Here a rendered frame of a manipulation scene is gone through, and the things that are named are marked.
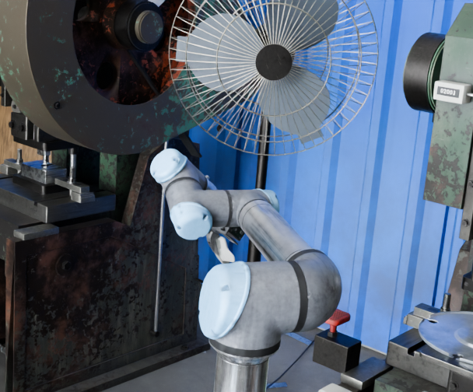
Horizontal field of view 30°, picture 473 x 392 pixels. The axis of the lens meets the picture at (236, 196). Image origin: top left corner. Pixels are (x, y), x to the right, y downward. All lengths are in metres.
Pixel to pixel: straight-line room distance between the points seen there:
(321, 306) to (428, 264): 2.15
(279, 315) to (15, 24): 1.45
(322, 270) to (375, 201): 2.18
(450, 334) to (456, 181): 0.34
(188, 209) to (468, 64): 0.69
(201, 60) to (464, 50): 0.81
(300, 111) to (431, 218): 1.12
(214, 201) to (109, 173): 1.52
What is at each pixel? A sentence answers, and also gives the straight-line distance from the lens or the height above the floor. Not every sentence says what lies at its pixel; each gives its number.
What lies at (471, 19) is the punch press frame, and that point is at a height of 1.47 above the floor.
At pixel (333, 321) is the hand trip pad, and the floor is 0.76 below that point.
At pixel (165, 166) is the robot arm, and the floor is 1.14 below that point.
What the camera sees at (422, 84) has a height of 1.31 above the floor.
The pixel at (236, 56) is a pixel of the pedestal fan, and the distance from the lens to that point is 2.46.
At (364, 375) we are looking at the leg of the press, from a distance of 2.10.
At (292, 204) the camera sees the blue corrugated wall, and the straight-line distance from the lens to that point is 3.83.
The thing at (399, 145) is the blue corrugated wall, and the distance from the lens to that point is 3.50.
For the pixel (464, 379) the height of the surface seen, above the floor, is 0.70.
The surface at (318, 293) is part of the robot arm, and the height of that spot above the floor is 1.06.
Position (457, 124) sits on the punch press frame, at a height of 1.24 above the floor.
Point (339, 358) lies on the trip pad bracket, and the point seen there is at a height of 0.67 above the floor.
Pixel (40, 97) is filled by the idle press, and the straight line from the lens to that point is 2.59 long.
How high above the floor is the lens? 1.56
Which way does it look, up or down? 15 degrees down
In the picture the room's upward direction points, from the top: 5 degrees clockwise
